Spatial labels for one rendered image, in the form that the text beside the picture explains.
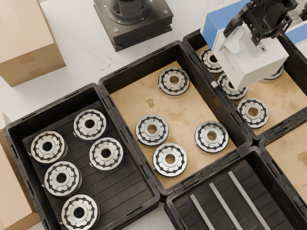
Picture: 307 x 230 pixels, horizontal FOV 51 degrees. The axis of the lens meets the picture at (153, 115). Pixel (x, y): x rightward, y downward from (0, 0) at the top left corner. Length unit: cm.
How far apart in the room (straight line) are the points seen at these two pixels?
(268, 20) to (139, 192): 58
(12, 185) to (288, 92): 91
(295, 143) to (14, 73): 98
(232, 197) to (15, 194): 62
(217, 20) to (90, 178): 57
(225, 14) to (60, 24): 77
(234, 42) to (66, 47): 76
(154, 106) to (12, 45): 53
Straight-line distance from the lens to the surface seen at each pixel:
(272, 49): 83
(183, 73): 106
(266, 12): 72
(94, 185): 99
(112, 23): 124
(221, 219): 98
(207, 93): 101
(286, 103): 113
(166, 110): 103
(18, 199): 101
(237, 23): 75
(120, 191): 97
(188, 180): 87
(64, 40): 136
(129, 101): 105
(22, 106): 128
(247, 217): 100
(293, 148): 108
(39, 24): 123
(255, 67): 79
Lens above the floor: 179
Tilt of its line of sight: 69 degrees down
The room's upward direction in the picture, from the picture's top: straight up
